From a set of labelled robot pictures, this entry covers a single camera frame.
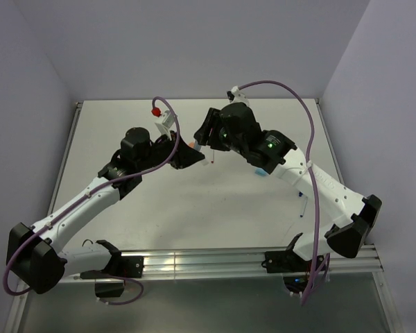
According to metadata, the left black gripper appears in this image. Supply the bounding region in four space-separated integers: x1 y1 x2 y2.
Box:
137 130 205 172

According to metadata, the clear blue highlighter pen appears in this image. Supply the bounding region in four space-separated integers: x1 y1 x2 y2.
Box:
193 141 201 151

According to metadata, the light blue pen cap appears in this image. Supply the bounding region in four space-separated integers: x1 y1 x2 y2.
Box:
255 168 268 176

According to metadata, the thin blue pen refill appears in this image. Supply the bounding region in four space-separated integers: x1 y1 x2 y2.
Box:
300 198 308 218

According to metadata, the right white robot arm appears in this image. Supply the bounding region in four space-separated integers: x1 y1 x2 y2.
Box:
194 103 382 271

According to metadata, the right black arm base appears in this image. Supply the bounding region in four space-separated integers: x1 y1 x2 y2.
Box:
261 250 312 273

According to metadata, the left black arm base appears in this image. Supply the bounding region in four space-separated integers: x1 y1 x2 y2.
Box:
101 255 144 278

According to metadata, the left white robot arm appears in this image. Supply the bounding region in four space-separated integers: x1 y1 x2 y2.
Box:
3 128 205 296

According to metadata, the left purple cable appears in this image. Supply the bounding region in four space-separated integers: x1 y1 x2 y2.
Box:
2 96 180 296

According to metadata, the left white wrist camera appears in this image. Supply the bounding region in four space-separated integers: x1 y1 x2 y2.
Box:
151 107 175 139

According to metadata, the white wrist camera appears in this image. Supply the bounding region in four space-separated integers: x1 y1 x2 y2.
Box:
227 85 250 107
151 107 175 139

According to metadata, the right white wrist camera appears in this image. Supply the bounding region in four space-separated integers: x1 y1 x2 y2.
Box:
227 85 250 107

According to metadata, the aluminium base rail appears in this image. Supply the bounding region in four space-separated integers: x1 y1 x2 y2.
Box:
62 242 384 284

